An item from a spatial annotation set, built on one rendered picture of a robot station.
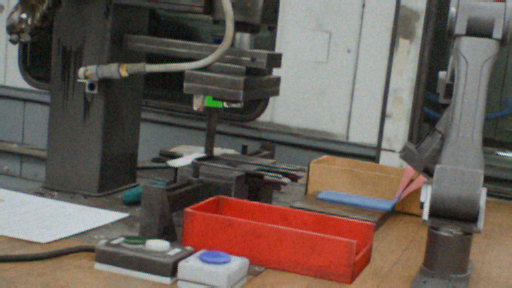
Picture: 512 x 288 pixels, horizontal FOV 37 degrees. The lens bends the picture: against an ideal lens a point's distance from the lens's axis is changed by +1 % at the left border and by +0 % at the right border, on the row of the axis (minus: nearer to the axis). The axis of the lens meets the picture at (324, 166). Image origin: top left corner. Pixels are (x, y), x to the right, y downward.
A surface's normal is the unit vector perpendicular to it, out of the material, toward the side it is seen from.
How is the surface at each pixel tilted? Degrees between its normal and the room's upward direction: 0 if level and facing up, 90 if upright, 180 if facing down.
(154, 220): 90
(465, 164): 69
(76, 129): 90
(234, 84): 90
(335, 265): 90
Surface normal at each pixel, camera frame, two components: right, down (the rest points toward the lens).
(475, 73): -0.11, -0.21
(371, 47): -0.33, 0.12
